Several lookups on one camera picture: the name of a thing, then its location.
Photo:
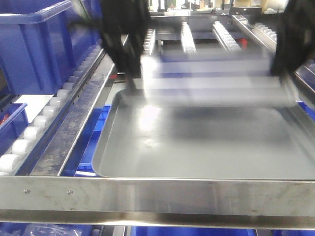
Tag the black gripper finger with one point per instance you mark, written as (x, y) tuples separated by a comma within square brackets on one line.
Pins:
[(123, 28), (295, 37)]

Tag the black box background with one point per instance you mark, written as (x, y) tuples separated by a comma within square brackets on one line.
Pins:
[(245, 10)]

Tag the large blue plastic box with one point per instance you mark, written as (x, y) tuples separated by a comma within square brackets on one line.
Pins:
[(38, 49)]

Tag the large silver tray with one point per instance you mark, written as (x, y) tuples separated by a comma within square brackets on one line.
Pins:
[(145, 140)]

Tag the white roller track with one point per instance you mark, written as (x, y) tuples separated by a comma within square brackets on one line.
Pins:
[(224, 37), (267, 31), (187, 41), (19, 137)]

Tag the blue bin below rack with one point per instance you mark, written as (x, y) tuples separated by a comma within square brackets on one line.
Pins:
[(80, 161)]

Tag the steel front rack beam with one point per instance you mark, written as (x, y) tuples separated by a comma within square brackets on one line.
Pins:
[(225, 203)]

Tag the left white roller track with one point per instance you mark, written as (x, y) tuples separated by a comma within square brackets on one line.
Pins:
[(19, 137)]

